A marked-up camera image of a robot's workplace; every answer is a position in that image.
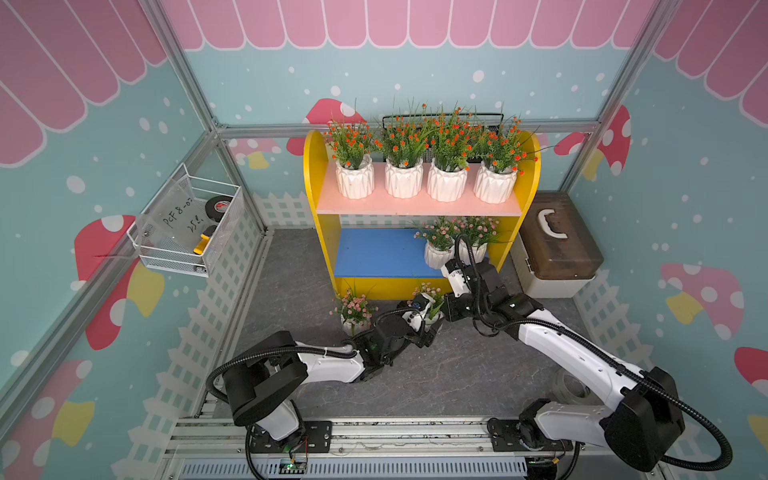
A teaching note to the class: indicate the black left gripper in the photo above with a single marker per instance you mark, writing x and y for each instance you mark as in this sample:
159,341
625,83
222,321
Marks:
425,338

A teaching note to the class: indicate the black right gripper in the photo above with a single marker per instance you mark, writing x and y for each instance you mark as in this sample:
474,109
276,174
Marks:
448,305

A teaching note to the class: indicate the pink flower pot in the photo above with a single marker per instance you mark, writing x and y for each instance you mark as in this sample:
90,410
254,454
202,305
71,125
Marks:
437,294
355,311
440,240
480,231

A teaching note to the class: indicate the orange flower pot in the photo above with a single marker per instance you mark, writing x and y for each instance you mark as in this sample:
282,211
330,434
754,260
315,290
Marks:
451,138
403,143
350,146
501,150

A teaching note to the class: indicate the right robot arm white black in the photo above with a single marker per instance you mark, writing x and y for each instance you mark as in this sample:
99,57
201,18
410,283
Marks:
640,416

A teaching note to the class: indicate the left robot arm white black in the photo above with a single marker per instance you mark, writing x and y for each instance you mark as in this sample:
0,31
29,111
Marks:
258,384

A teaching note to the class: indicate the yellow rack pink blue shelves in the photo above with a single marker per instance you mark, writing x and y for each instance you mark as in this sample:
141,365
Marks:
388,263

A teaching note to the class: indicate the brown lid storage box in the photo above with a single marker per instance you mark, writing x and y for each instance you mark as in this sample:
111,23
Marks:
554,254

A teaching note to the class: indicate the small green circuit board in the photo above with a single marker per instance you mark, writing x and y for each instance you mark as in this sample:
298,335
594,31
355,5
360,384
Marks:
292,467

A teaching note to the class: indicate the black tape roll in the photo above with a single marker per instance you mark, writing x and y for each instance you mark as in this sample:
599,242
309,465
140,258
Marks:
217,206

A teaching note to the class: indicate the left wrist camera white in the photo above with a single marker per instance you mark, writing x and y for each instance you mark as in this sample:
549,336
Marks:
420,311

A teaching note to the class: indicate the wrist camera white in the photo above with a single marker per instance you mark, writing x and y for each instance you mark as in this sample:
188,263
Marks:
420,311
452,271

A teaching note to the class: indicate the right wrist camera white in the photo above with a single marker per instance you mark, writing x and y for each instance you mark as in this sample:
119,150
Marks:
452,271

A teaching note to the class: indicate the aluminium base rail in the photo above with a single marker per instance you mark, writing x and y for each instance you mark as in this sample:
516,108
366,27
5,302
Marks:
382,448

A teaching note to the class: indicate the black wire mesh basket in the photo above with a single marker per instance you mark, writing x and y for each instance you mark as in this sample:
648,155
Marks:
478,119

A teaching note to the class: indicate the yellow handled tool in basket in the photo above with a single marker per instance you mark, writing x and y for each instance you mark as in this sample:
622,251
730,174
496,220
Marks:
205,238

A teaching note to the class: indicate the white wire wall basket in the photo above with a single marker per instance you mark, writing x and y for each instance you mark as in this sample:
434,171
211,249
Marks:
168,229

